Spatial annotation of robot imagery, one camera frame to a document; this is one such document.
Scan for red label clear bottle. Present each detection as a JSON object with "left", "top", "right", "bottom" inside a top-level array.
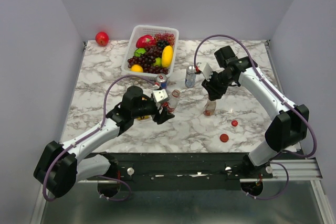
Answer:
[{"left": 167, "top": 89, "right": 180, "bottom": 113}]

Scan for brown juice bottle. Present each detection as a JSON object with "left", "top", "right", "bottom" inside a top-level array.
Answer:
[{"left": 203, "top": 100, "right": 216, "bottom": 116}]

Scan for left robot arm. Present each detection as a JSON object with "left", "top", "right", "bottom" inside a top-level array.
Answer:
[{"left": 33, "top": 86, "right": 174, "bottom": 201}]

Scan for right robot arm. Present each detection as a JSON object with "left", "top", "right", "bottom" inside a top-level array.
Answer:
[{"left": 197, "top": 46, "right": 309, "bottom": 169}]

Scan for large red bottle cap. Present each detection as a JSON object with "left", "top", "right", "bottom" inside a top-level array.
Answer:
[{"left": 219, "top": 134, "right": 229, "bottom": 143}]

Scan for yellow candy packet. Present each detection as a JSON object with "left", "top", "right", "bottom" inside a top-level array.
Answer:
[{"left": 137, "top": 115, "right": 150, "bottom": 121}]

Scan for silver blue drink can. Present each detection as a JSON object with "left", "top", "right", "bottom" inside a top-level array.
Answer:
[{"left": 185, "top": 66, "right": 196, "bottom": 88}]

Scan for red bull can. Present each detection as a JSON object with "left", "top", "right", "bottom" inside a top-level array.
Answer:
[{"left": 155, "top": 73, "right": 167, "bottom": 89}]

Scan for orange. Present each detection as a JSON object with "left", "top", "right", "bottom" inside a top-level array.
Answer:
[{"left": 130, "top": 64, "right": 143, "bottom": 72}]

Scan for green lime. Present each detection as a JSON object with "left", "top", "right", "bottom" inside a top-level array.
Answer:
[{"left": 153, "top": 57, "right": 162, "bottom": 67}]

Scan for dark purple grapes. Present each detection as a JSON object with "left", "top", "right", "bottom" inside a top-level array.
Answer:
[{"left": 127, "top": 45, "right": 169, "bottom": 74}]

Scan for yellow mango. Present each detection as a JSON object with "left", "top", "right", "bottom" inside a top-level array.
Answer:
[{"left": 161, "top": 46, "right": 173, "bottom": 68}]

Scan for green apple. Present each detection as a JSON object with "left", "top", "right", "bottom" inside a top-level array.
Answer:
[{"left": 134, "top": 48, "right": 146, "bottom": 57}]

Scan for red dragon fruit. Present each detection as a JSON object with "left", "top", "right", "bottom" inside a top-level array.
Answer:
[{"left": 135, "top": 35, "right": 156, "bottom": 48}]

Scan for red grape bunch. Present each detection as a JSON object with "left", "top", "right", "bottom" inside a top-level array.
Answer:
[{"left": 154, "top": 33, "right": 175, "bottom": 48}]

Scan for white plastic fruit basket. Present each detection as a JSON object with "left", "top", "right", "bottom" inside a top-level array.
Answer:
[{"left": 121, "top": 25, "right": 180, "bottom": 81}]

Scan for red apple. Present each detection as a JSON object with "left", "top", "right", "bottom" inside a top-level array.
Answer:
[{"left": 95, "top": 31, "right": 109, "bottom": 47}]

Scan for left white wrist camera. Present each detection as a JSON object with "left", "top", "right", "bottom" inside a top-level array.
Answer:
[{"left": 152, "top": 89, "right": 169, "bottom": 104}]

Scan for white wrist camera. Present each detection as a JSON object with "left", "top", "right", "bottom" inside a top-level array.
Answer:
[
  {"left": 196, "top": 62, "right": 213, "bottom": 82},
  {"left": 152, "top": 89, "right": 169, "bottom": 104}
]

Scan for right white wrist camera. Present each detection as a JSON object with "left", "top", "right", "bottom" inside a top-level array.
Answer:
[{"left": 196, "top": 62, "right": 213, "bottom": 82}]

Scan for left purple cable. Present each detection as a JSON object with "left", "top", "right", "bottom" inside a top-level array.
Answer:
[{"left": 41, "top": 74, "right": 161, "bottom": 202}]

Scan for black mounting base frame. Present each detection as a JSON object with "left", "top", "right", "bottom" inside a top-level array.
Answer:
[{"left": 86, "top": 152, "right": 274, "bottom": 192}]

